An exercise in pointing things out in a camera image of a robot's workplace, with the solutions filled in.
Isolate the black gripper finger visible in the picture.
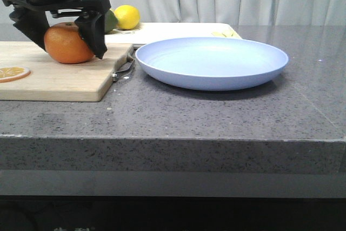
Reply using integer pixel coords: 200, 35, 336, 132
75, 11, 107, 60
9, 6, 50, 50

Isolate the orange fruit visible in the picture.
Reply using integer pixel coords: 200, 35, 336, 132
44, 22, 95, 64

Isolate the light blue plate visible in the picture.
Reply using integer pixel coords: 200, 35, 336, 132
136, 37, 289, 91

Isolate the white tray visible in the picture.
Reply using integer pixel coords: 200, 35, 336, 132
105, 22, 234, 47

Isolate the green lime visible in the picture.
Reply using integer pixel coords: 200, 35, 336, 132
104, 9, 118, 34

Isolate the yellow lemon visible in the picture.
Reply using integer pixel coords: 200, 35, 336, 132
114, 5, 141, 30

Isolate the orange slice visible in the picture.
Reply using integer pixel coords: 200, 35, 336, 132
1, 67, 31, 83

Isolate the wooden cutting board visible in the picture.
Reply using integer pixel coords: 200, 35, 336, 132
1, 41, 134, 102

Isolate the metal cutting board handle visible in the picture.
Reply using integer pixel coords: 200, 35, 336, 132
111, 51, 135, 82

